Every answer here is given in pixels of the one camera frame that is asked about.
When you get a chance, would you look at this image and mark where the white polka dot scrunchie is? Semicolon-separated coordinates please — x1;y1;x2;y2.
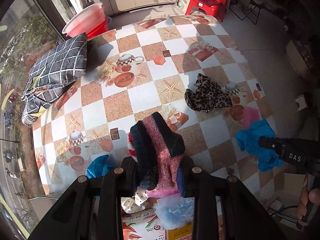
121;189;150;214

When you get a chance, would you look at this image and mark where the light blue mesh bath puff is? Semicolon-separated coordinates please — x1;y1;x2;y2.
153;193;195;230

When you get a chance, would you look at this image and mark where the pink foam sponge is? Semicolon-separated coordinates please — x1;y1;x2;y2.
242;107;260;129

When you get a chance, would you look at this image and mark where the pink and black knit sock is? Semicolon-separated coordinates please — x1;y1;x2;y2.
129;112;185;198

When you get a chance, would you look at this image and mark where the leopard print fabric scrunchie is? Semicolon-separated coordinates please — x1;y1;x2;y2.
184;73;233;113

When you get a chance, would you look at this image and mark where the person's hand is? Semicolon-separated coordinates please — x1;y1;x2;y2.
296;173;319;229

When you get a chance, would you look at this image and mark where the red patterned carton box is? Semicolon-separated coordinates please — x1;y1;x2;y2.
165;222;193;240

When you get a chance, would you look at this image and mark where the floral white tissue box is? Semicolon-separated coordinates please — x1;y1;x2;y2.
122;208;165;240

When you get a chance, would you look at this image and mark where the red striped knit item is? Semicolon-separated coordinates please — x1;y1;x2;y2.
127;133;138;162

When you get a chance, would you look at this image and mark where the checkered patterned tablecloth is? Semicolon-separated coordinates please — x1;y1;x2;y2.
33;16;277;198

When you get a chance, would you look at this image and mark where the checkered dark blue pillow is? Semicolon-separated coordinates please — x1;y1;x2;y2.
21;33;88;127

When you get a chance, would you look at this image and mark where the black folding chair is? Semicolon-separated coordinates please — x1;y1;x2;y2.
229;0;263;25

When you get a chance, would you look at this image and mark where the red plastic chair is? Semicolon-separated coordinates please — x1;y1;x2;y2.
185;0;228;22

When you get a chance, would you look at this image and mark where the pink plastic basin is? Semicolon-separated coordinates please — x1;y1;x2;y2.
62;2;106;37

